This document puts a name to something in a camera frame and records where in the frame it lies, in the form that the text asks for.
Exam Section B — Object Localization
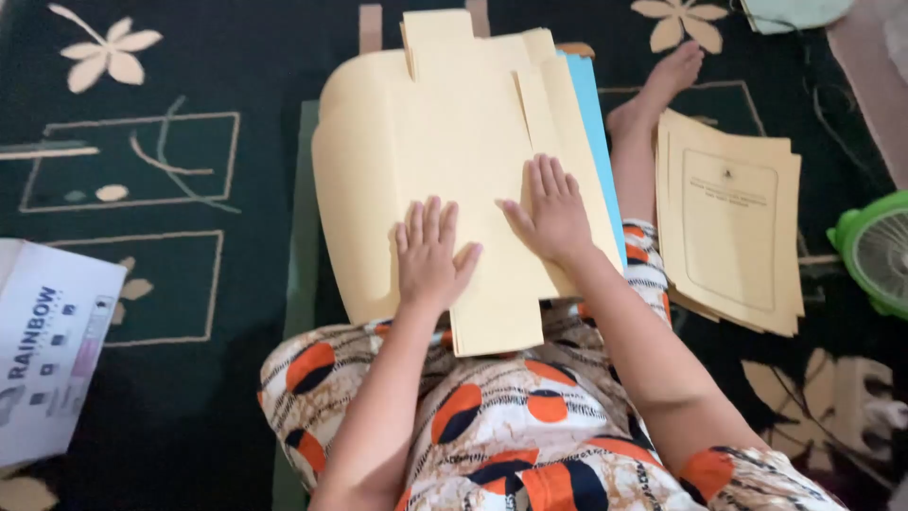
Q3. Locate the person's right hand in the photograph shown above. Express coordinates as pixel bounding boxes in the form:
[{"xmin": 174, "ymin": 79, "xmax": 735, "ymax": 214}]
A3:
[{"xmin": 496, "ymin": 154, "xmax": 597, "ymax": 269}]

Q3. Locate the person's left hand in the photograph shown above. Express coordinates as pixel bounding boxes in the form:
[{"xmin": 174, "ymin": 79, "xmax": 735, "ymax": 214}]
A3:
[{"xmin": 393, "ymin": 196, "xmax": 484, "ymax": 315}]

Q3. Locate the cream paper folder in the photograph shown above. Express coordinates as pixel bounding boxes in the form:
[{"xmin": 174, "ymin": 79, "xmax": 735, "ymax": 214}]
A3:
[{"xmin": 399, "ymin": 9, "xmax": 568, "ymax": 359}]

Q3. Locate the wide cream folder sheet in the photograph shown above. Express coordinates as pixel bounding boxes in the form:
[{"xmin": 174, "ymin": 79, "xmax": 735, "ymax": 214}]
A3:
[{"xmin": 311, "ymin": 27, "xmax": 627, "ymax": 329}]

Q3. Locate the blue paper folder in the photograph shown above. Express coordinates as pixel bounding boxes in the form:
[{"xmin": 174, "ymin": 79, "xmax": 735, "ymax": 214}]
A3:
[{"xmin": 556, "ymin": 50, "xmax": 629, "ymax": 272}]

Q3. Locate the person's bare leg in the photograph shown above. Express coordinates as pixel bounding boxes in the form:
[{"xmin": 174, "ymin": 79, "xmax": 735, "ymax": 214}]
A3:
[{"xmin": 605, "ymin": 40, "xmax": 707, "ymax": 229}]

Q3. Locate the dark green folder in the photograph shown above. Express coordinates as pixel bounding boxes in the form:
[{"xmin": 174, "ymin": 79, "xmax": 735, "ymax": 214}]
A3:
[{"xmin": 271, "ymin": 99, "xmax": 322, "ymax": 511}]

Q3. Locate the stack of printed cream folders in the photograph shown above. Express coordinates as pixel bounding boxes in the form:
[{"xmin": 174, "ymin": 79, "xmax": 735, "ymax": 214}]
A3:
[{"xmin": 654, "ymin": 108, "xmax": 807, "ymax": 339}]

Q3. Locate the orange patterned dress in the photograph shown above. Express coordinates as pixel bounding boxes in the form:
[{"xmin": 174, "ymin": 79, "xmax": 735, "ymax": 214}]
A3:
[{"xmin": 257, "ymin": 219, "xmax": 848, "ymax": 511}]

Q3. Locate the dark green flowered carpet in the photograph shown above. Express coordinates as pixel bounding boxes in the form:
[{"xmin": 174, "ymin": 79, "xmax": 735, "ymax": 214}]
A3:
[{"xmin": 0, "ymin": 0, "xmax": 908, "ymax": 511}]

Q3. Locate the light green cloth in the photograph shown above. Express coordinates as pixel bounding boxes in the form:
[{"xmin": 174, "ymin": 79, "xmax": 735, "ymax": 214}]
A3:
[{"xmin": 739, "ymin": 0, "xmax": 856, "ymax": 36}]

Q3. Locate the green plastic fan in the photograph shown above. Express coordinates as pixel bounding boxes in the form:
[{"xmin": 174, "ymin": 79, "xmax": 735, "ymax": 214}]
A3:
[{"xmin": 826, "ymin": 189, "xmax": 908, "ymax": 322}]

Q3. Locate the white power strip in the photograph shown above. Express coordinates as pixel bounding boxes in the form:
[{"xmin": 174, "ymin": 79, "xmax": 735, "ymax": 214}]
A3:
[{"xmin": 831, "ymin": 355, "xmax": 908, "ymax": 464}]

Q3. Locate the white cardboard box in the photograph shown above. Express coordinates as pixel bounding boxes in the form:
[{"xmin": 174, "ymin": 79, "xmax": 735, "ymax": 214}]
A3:
[{"xmin": 0, "ymin": 238, "xmax": 129, "ymax": 469}]

